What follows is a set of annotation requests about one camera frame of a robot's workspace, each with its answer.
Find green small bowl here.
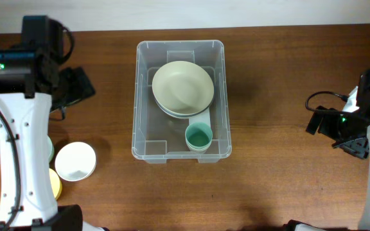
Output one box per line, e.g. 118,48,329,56
48,137,55,162

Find white small bowl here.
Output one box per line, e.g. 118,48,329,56
55,142,97,182

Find yellow small bowl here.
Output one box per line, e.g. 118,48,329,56
49,169,62,200

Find green plastic cup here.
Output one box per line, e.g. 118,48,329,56
185,123,213,146

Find grey plastic cup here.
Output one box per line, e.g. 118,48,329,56
191,150,207,155

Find cream plastic cup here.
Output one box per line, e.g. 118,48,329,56
188,144,210,151

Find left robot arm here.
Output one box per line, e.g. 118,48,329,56
0,15,95,230

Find clear plastic storage bin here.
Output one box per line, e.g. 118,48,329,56
132,40,232,164

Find white label in bin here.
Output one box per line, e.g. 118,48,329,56
189,108,211,126

